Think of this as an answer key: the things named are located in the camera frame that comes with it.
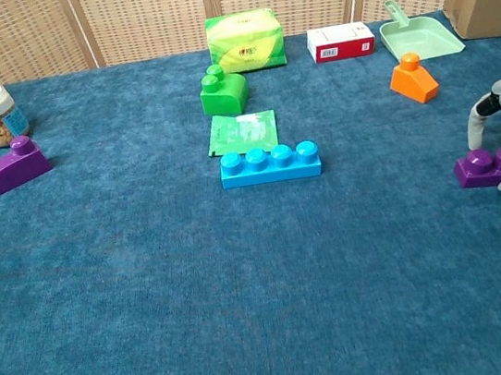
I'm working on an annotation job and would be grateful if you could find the green yellow tissue pack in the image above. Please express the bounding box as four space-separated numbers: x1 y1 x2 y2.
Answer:
202 6 288 78

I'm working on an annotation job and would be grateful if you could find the blue table cloth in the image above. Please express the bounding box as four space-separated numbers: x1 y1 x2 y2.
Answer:
0 2 501 375

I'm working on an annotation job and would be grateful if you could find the purple sloped brick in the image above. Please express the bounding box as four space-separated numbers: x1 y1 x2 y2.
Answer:
0 131 56 200

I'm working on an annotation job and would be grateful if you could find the green sloped brick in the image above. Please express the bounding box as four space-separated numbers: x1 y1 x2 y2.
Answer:
195 60 253 121

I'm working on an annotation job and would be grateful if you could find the orange sloped brick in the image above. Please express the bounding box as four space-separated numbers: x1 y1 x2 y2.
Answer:
385 48 443 109

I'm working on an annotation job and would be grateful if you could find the mint green plastic dustpan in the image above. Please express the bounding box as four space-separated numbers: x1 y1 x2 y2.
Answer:
375 0 467 67

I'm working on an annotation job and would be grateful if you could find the long blue four-stud brick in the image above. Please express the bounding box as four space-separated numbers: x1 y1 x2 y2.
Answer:
217 138 324 191

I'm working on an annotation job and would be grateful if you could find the red and white carton box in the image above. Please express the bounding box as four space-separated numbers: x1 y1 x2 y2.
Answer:
305 19 378 66

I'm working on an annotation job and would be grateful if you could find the woven bamboo folding screen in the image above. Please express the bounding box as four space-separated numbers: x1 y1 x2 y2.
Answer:
0 0 480 87

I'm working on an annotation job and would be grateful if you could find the purple two-stud brick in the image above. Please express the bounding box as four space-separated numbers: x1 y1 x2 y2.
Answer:
450 145 501 193

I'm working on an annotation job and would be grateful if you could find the green flat sachet packet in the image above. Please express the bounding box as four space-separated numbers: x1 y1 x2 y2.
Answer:
201 107 282 161

